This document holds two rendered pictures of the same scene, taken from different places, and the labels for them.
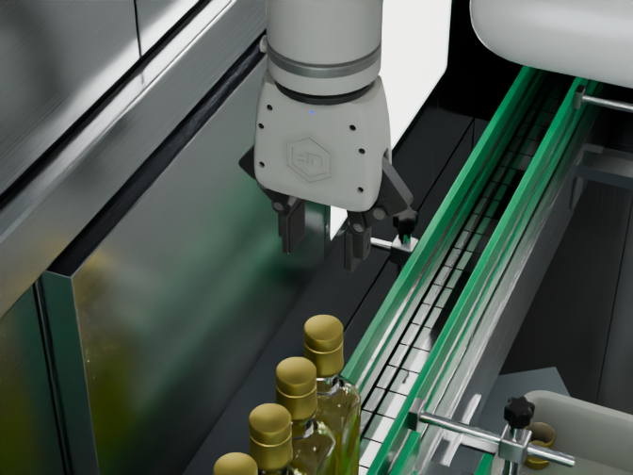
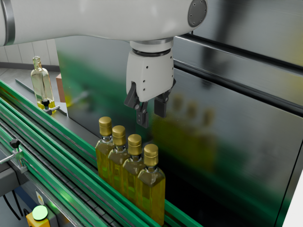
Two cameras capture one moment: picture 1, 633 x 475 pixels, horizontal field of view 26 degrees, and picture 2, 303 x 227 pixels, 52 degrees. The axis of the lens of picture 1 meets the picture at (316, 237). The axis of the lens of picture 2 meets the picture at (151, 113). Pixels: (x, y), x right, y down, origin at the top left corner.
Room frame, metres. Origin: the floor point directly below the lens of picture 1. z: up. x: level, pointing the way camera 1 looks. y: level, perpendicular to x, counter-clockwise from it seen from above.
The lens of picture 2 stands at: (1.08, -0.55, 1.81)
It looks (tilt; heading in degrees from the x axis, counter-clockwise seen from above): 33 degrees down; 111
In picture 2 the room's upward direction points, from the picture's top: straight up
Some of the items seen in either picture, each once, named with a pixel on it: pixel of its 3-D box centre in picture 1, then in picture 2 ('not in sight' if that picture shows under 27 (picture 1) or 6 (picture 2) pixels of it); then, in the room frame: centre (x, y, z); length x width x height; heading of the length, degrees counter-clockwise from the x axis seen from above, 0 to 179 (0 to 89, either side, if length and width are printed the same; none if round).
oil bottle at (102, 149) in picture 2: not in sight; (109, 167); (0.71, 0.06, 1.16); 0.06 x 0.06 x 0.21; 66
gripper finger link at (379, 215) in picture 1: (369, 233); (138, 115); (0.86, -0.04, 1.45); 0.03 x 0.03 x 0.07; 66
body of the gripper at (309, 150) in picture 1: (324, 124); (151, 69); (0.87, -0.01, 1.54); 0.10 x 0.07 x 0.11; 66
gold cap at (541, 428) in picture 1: (538, 446); not in sight; (1.08, -0.25, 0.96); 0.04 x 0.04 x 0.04
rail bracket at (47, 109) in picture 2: not in sight; (52, 112); (0.32, 0.31, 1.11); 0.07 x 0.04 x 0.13; 67
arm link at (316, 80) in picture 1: (321, 54); (152, 39); (0.87, 0.00, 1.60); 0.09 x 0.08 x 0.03; 66
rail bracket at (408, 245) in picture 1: (386, 253); not in sight; (1.24, -0.08, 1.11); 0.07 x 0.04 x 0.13; 67
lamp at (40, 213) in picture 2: not in sight; (39, 212); (0.52, -0.06, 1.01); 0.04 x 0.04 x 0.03
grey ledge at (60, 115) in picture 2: not in sight; (59, 127); (0.31, 0.35, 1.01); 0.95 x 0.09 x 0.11; 157
